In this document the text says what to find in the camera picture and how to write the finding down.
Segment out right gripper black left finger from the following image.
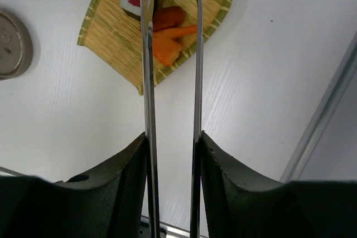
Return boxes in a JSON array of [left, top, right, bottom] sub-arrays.
[[1, 134, 147, 237]]

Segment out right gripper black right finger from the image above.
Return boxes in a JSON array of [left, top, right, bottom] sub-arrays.
[[201, 134, 356, 237]]

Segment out orange carrot piece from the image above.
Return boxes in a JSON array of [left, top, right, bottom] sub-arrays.
[[152, 25, 197, 66]]

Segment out dark red food piece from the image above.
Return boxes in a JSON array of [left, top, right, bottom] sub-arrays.
[[152, 6, 186, 32]]

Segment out metal tongs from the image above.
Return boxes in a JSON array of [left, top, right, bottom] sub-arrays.
[[140, 0, 204, 237]]

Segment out bamboo tray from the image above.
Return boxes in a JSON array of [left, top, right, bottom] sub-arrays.
[[77, 0, 232, 95]]

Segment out brown round lid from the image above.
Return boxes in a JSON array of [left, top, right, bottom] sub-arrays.
[[1, 8, 33, 80]]

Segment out right frame post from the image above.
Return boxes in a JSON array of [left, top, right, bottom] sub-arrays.
[[279, 36, 356, 182]]

